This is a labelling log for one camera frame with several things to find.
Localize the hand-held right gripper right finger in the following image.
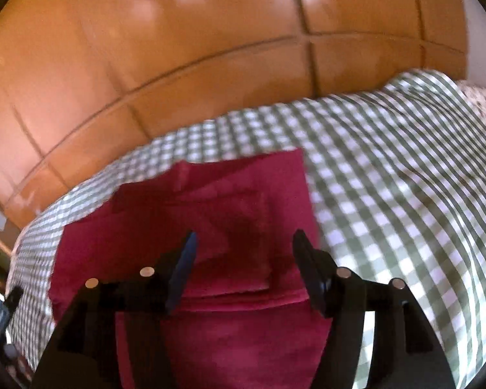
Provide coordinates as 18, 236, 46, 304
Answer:
292, 229, 457, 389

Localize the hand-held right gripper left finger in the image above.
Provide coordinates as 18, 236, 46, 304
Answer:
32, 230, 198, 389

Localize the dark red garment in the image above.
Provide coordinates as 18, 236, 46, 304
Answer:
49, 148, 333, 389

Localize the floral bed sheet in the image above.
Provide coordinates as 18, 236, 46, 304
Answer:
456, 80, 486, 132

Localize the wooden panelled wardrobe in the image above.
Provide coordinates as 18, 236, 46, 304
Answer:
0, 0, 470, 231

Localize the green checked blanket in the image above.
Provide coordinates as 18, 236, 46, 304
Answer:
4, 69, 486, 389

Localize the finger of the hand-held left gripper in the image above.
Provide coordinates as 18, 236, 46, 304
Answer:
0, 286, 24, 348

